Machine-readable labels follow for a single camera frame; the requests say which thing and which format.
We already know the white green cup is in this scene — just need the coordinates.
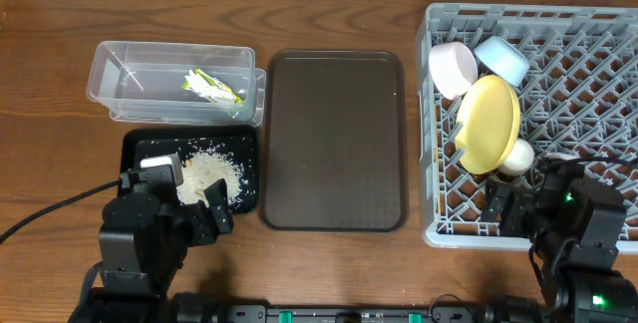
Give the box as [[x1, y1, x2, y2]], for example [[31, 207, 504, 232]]
[[497, 139, 534, 176]]

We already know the pile of rice leftovers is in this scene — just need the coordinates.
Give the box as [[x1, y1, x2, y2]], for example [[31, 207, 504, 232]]
[[149, 136, 250, 208]]

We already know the yellow plate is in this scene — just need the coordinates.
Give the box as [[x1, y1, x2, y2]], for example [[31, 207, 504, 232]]
[[455, 75, 521, 174]]

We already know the green white food wrapper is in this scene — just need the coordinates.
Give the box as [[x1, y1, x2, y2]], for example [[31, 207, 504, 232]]
[[181, 69, 244, 105]]

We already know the light blue bowl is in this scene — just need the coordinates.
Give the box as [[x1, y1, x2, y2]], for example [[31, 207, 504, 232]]
[[474, 36, 530, 87]]

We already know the pink white bowl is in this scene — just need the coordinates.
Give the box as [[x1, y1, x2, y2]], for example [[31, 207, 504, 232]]
[[429, 42, 478, 100]]

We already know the wooden chopstick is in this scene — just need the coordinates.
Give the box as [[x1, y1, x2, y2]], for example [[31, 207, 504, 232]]
[[433, 148, 441, 217]]

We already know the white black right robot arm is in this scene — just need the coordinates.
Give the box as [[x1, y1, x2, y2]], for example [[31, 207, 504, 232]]
[[480, 159, 637, 322]]

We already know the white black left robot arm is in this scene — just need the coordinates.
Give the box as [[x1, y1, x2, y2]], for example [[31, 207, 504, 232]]
[[69, 178, 233, 322]]

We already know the black waste tray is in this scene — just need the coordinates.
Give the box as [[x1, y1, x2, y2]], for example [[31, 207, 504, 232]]
[[120, 126, 258, 214]]

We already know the grey plastic dishwasher rack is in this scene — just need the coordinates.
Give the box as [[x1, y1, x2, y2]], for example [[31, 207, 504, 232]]
[[416, 3, 637, 254]]

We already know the clear plastic waste bin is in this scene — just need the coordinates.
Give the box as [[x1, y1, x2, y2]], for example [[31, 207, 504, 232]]
[[87, 41, 266, 127]]

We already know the brown serving tray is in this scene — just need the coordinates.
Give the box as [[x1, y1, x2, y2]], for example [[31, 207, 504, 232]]
[[259, 50, 408, 233]]

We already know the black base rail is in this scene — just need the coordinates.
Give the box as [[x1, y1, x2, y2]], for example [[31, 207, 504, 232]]
[[166, 293, 546, 323]]

